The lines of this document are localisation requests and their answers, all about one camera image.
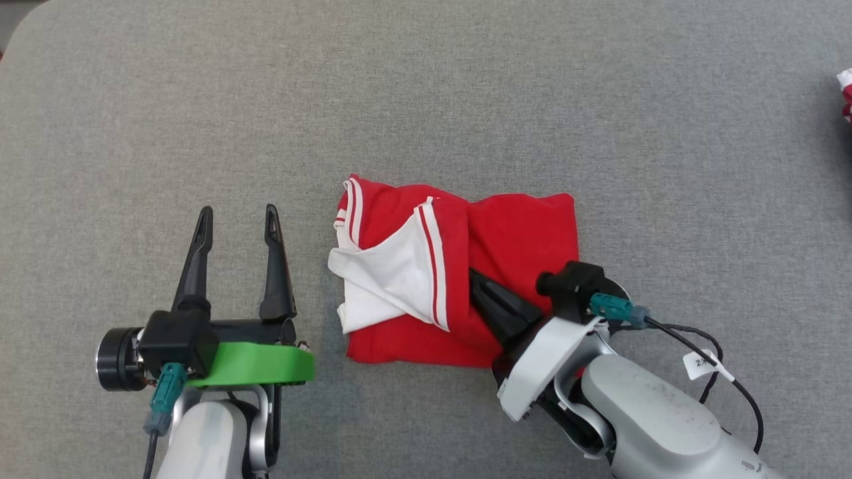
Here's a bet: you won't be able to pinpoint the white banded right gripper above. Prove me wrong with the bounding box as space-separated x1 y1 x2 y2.
469 267 604 424

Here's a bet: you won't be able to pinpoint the teal connector with black cable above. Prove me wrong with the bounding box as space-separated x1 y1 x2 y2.
142 362 189 479

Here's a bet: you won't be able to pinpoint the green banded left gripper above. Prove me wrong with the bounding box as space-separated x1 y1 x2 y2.
96 204 317 393

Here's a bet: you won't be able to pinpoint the red Bulls basketball shorts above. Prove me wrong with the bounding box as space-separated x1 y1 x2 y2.
836 67 852 126

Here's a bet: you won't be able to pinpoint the red Bulls basketball jersey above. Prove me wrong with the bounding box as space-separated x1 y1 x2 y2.
327 174 579 369

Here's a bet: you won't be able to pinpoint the teal connector with tagged cable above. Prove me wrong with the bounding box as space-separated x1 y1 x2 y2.
590 293 764 455

